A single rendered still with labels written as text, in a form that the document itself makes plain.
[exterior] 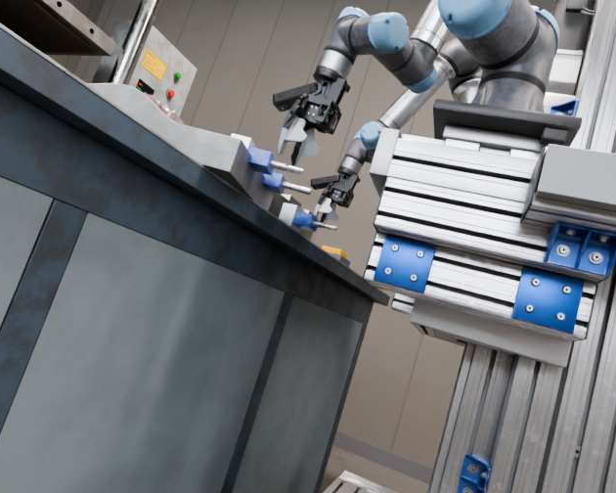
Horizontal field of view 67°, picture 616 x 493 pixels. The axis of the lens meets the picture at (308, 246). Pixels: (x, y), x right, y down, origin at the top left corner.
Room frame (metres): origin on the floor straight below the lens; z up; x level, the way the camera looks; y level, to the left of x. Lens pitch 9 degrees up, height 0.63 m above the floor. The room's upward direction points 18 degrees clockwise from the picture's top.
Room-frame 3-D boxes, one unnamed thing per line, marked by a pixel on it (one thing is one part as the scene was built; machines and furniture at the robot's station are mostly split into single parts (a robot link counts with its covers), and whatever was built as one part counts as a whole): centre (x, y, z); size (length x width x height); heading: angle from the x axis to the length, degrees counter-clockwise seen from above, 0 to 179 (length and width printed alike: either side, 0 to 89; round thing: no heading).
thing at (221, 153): (0.85, 0.37, 0.85); 0.50 x 0.26 x 0.11; 80
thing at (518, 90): (0.79, -0.27, 1.09); 0.15 x 0.15 x 0.10
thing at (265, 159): (0.76, 0.11, 0.85); 0.13 x 0.05 x 0.05; 80
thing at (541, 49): (0.78, -0.26, 1.20); 0.13 x 0.12 x 0.14; 130
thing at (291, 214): (1.00, 0.01, 0.83); 0.13 x 0.05 x 0.05; 64
